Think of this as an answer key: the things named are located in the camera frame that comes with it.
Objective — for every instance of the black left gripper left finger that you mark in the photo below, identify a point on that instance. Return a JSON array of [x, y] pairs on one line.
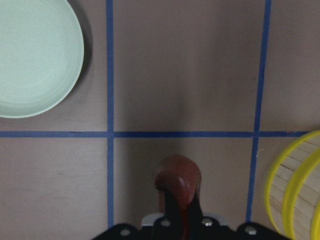
[[170, 225]]

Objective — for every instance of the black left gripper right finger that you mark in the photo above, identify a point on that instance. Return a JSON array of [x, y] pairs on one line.
[[200, 226]]

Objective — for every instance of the brown chocolate bun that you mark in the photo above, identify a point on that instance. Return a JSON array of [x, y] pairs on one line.
[[181, 177]]

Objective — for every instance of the light green plate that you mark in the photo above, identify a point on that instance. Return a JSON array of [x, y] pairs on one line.
[[41, 55]]

